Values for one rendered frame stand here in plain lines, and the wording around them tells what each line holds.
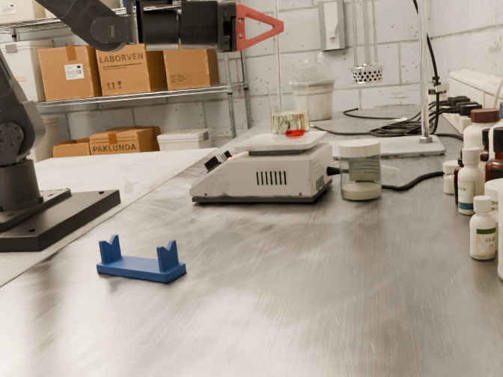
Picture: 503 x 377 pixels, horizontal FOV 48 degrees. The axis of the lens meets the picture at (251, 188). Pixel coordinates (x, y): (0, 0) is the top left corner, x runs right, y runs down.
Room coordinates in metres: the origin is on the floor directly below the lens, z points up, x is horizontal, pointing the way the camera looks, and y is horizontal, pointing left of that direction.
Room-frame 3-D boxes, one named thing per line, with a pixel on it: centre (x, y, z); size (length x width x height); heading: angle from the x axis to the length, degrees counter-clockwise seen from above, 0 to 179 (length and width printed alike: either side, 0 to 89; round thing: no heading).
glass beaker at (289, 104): (0.88, -0.07, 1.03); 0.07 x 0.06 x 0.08; 74
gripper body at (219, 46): (0.87, 0.05, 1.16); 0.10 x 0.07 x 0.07; 6
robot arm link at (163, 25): (0.86, 0.11, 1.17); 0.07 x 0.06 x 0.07; 96
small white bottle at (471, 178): (0.68, -0.27, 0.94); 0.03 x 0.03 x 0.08
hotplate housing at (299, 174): (0.88, -0.03, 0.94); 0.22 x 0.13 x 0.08; 68
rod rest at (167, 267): (0.58, 0.13, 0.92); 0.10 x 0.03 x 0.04; 59
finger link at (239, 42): (0.88, -0.02, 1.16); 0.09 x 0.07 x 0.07; 96
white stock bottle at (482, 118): (0.80, -0.34, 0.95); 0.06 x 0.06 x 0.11
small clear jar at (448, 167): (0.78, -0.29, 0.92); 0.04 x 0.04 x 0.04
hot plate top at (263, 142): (0.87, -0.05, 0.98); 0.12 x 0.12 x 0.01; 68
